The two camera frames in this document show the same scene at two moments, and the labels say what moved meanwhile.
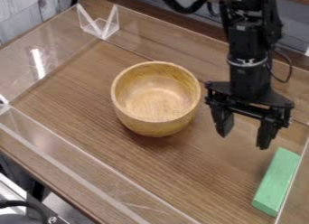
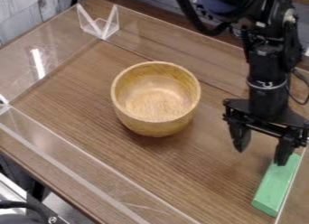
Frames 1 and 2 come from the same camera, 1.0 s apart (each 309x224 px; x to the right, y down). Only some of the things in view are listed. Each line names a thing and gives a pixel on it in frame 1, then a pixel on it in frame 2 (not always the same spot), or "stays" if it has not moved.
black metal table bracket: [34, 217] stays
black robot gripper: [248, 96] → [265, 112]
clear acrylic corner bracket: [101, 27] stays
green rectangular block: [280, 172] stays
